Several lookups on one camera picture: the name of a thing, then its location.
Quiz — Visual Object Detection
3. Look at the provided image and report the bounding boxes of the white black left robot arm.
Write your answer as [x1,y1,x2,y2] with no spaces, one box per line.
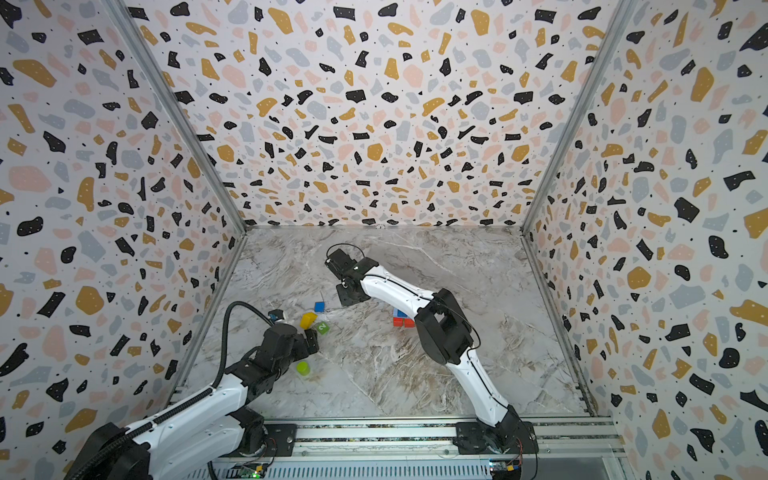
[66,322,319,479]

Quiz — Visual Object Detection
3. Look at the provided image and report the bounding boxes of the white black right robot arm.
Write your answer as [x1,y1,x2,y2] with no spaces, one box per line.
[337,267,539,456]

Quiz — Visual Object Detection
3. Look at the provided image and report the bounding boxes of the green cylinder block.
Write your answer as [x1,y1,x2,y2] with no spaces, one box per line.
[296,361,311,376]

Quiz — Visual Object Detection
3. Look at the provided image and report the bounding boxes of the yellow arch block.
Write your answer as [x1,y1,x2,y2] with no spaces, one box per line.
[300,312,318,330]

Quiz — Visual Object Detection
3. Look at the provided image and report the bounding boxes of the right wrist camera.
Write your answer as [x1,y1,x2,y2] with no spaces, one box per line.
[325,248,357,280]

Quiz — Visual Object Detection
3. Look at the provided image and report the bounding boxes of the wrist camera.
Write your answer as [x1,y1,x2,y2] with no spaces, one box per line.
[268,309,285,323]
[325,248,357,280]

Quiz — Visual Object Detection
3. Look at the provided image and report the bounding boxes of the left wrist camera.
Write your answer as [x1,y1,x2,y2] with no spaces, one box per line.
[268,309,285,323]

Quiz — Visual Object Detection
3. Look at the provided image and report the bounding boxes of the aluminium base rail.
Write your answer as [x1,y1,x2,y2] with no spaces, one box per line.
[189,415,634,479]

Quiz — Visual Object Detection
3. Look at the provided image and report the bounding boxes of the left wall corner aluminium post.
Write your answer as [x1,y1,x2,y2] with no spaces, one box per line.
[104,1,247,235]

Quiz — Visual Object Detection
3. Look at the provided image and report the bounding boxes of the wall corner aluminium post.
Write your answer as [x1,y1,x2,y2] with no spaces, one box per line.
[104,1,247,235]
[521,0,638,238]

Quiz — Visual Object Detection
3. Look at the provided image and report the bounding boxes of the right wall corner aluminium post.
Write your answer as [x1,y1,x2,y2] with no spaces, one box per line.
[521,0,638,238]

